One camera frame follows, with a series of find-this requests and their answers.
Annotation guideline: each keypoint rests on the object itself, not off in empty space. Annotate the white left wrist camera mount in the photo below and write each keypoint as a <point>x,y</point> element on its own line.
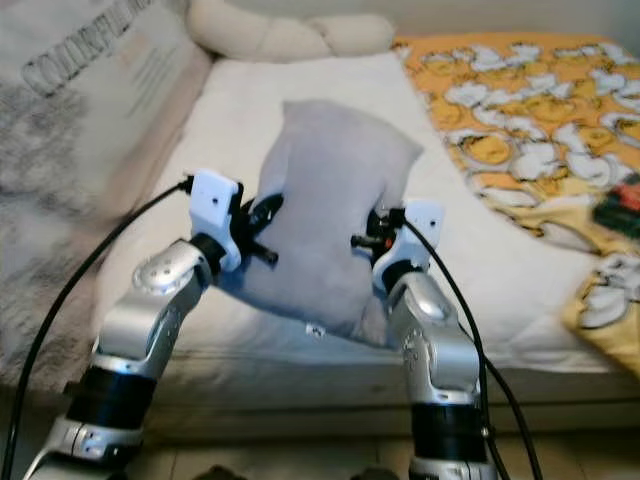
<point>215,198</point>

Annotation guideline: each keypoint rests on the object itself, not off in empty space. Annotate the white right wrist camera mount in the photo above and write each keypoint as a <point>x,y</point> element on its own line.
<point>423,222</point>

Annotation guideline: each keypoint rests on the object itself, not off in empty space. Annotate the beige bolster pillow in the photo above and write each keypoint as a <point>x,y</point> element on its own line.
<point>270,35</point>

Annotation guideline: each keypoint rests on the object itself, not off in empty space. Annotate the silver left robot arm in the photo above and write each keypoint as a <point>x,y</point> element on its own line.
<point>150,320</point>

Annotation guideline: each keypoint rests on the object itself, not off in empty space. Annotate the orange egg print blanket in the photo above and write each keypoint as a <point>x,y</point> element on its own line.
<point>520,120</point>

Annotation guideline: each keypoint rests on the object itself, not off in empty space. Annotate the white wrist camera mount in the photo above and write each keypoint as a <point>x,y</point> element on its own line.
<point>215,198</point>
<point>423,222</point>

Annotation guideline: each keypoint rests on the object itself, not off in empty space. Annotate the white quilted mattress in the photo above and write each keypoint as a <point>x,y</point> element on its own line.
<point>230,120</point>

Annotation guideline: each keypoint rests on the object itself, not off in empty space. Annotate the grey pillow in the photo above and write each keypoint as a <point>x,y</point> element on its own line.
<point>330,190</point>

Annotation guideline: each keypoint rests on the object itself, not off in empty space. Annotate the grey patterned printed bed panel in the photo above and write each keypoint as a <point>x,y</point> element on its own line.
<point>70,130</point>

